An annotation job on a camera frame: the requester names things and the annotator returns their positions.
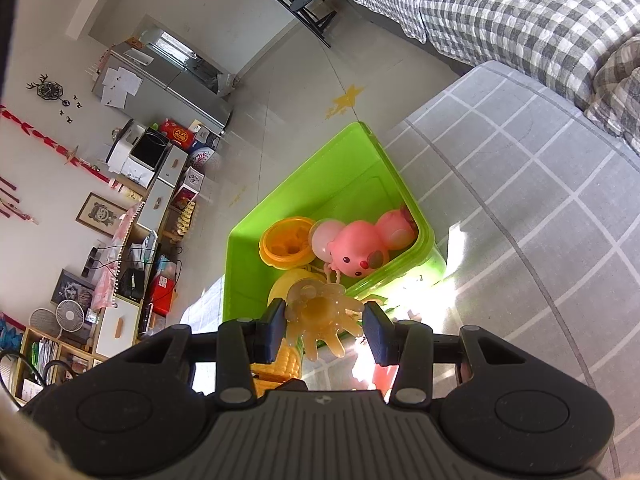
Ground pink block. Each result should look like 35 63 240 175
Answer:
350 350 402 392

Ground yellow mango toy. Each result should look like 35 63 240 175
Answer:
267 267 313 307

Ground pink lace cloth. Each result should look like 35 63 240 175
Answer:
92 205 144 312

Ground green plastic box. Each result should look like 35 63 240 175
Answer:
222 121 448 322

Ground white red cardboard box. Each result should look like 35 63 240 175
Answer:
170 167 206 211

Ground dark framed picture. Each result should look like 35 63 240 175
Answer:
51 269 96 307

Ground framed cartoon picture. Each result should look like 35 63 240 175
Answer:
76 192 128 238

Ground red gift box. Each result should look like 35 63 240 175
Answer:
160 119 198 153

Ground yellow corn toy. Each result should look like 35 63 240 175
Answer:
249 339 307 392

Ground pink pig toy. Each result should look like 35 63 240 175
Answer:
326 220 392 279

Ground grey white checked blanket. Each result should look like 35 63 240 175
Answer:
330 0 640 156

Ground amber sticky hand toy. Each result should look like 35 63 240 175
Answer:
285 281 366 362

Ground white wooden cabinet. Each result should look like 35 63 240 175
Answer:
10 142 202 401

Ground grey checked tablecloth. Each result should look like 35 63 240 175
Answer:
177 60 640 480

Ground pink capsule ball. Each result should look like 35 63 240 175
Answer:
309 219 347 262

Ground red storage box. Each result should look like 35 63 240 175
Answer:
150 270 179 317

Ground pink bead string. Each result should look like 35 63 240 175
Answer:
322 261 347 287

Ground silver refrigerator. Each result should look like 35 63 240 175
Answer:
92 29 234 134

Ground black wall clock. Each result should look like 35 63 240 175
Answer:
27 74 66 102

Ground row of yellow bottles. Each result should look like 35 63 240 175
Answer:
167 205 199 239

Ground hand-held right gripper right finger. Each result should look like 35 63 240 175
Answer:
362 301 538 410

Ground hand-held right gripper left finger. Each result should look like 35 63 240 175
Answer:
114 298 288 408

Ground microwave oven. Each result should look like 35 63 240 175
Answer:
127 130 173 186

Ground white printer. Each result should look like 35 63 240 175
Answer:
106 119 147 171

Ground white desk fan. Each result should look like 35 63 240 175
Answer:
29 299 87 337

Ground red wall decoration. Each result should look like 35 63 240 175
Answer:
0 104 147 202

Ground pink peach toy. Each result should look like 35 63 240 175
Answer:
375 205 417 251

